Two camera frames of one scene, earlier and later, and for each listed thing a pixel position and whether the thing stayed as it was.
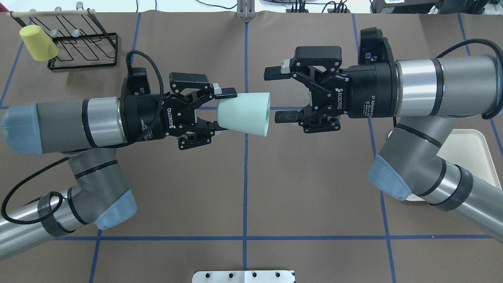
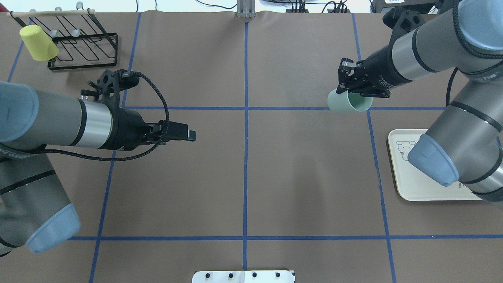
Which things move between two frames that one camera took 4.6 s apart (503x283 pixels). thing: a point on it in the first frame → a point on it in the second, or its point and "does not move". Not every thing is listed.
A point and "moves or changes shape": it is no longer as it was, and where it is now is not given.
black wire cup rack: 81,42 does not move
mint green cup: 247,113 moves or changes shape
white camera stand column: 243,276 does not move
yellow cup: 40,46 does not move
